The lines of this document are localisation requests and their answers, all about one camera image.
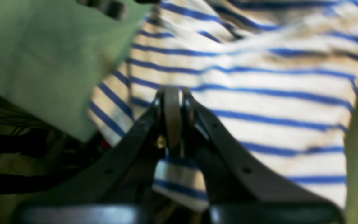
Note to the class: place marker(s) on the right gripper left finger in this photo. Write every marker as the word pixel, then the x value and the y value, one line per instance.
pixel 116 189

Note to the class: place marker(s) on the blue white striped t-shirt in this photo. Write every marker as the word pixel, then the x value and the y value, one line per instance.
pixel 281 75

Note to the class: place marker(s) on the green table cloth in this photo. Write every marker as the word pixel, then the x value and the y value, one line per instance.
pixel 54 53

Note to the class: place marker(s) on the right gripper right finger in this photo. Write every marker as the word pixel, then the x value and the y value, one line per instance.
pixel 240 189

